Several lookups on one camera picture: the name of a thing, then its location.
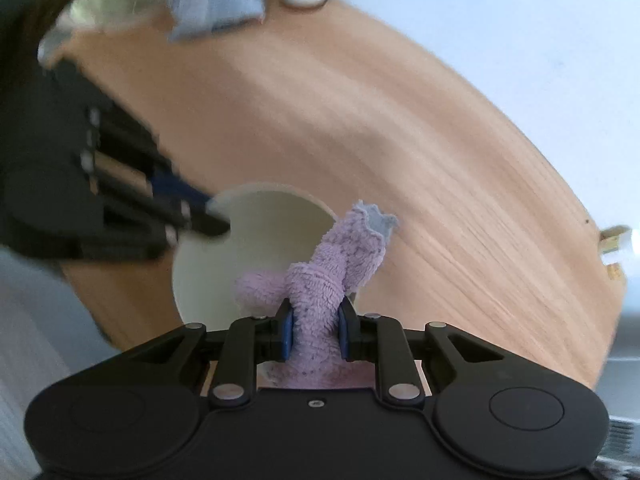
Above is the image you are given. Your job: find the white pill bottle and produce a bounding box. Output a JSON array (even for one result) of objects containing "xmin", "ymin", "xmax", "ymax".
[{"xmin": 599, "ymin": 225, "xmax": 637, "ymax": 267}]

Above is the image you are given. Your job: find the pink and grey cloth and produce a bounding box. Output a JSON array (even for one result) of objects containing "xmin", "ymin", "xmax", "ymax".
[{"xmin": 235, "ymin": 200, "xmax": 400, "ymax": 391}]

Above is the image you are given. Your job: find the glass pitcher with cream lid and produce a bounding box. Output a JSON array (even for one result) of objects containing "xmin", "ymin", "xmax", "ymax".
[{"xmin": 37, "ymin": 0, "xmax": 168, "ymax": 67}]

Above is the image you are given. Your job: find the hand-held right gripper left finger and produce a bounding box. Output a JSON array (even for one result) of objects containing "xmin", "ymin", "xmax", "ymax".
[{"xmin": 129, "ymin": 298, "xmax": 295, "ymax": 407}]

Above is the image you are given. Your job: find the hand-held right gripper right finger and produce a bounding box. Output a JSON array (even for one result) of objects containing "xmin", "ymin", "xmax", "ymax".
[{"xmin": 338, "ymin": 298, "xmax": 506, "ymax": 405}]

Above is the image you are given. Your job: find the pale yellow bowl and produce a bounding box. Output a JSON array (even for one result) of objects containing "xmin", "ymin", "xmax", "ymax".
[{"xmin": 171, "ymin": 183, "xmax": 362, "ymax": 333}]

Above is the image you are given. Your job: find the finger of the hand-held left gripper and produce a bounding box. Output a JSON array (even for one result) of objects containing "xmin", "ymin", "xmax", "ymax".
[
  {"xmin": 100, "ymin": 192, "xmax": 232, "ymax": 238},
  {"xmin": 87, "ymin": 107, "xmax": 217, "ymax": 211}
]

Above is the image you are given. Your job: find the white appliance with vents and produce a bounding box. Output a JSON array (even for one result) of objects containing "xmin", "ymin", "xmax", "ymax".
[{"xmin": 597, "ymin": 305, "xmax": 640, "ymax": 463}]

